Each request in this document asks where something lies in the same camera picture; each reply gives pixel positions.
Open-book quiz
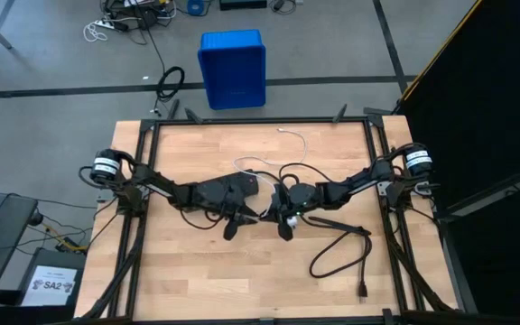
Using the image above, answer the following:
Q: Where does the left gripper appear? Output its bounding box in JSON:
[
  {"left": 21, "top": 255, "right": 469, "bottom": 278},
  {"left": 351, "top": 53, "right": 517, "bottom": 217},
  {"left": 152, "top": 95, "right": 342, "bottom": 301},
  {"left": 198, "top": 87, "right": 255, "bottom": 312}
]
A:
[{"left": 196, "top": 189, "right": 261, "bottom": 242}]

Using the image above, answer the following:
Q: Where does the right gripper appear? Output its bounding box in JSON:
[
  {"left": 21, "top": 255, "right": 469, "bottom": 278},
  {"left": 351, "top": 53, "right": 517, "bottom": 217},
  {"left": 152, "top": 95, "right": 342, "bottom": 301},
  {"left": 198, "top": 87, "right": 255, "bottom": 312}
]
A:
[{"left": 259, "top": 182, "right": 322, "bottom": 242}]

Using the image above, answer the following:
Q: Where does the white USB cable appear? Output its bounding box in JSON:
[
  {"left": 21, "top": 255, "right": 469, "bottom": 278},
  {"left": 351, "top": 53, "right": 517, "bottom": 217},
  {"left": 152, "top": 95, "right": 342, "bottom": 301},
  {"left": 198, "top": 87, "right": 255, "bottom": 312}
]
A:
[{"left": 232, "top": 127, "right": 310, "bottom": 218}]

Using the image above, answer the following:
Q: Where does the blue plastic bin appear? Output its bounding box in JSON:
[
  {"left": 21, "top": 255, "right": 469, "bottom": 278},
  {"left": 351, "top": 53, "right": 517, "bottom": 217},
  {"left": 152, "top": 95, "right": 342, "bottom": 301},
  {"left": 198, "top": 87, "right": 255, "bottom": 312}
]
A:
[{"left": 197, "top": 29, "right": 267, "bottom": 111}]

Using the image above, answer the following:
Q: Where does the black floor box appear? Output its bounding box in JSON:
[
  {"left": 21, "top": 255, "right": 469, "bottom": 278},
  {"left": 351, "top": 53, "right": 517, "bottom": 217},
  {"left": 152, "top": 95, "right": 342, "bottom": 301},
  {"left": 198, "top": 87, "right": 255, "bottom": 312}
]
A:
[{"left": 14, "top": 246, "right": 88, "bottom": 325}]

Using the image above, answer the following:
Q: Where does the white SA2 label sheet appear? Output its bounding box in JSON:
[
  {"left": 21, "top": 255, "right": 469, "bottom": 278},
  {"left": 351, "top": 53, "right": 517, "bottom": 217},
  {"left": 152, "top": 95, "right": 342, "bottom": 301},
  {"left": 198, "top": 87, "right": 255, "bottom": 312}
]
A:
[{"left": 21, "top": 265, "right": 79, "bottom": 307}]

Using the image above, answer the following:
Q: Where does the flat black box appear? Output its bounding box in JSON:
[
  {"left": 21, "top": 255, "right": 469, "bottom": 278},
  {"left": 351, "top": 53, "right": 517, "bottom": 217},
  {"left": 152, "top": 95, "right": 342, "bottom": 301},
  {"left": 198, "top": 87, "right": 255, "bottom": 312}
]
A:
[{"left": 218, "top": 0, "right": 268, "bottom": 11}]

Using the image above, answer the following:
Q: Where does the black partition with yellow edge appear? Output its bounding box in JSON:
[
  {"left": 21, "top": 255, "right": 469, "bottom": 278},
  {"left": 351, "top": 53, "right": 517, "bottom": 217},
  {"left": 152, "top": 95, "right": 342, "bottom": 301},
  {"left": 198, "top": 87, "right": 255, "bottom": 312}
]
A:
[{"left": 397, "top": 0, "right": 520, "bottom": 325}]

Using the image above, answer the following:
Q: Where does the black table frame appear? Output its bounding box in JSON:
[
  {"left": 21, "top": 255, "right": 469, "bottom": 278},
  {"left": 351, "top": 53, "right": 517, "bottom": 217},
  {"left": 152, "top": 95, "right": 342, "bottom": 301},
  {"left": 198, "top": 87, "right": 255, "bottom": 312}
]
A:
[{"left": 124, "top": 116, "right": 408, "bottom": 325}]

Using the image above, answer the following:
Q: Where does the thick black power cable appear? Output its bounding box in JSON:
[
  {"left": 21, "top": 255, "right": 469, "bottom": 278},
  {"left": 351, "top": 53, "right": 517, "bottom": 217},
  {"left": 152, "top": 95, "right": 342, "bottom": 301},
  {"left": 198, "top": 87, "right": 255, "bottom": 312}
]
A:
[{"left": 241, "top": 161, "right": 373, "bottom": 304}]

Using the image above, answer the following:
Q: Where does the black coiled cable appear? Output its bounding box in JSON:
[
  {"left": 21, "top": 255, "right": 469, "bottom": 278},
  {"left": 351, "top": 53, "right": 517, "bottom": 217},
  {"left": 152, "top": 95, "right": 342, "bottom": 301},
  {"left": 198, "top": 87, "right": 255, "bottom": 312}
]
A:
[{"left": 153, "top": 66, "right": 186, "bottom": 115}]

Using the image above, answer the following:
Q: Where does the yellow cable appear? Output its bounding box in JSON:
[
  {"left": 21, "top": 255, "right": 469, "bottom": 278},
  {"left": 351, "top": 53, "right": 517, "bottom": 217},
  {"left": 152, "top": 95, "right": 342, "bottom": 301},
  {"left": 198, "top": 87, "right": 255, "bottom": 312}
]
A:
[{"left": 42, "top": 223, "right": 88, "bottom": 254}]

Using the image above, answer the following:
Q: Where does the white cable bundle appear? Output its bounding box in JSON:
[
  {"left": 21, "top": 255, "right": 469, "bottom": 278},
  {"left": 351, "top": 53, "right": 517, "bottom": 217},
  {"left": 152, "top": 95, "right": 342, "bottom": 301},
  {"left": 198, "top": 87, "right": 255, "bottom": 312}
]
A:
[{"left": 82, "top": 16, "right": 128, "bottom": 43}]

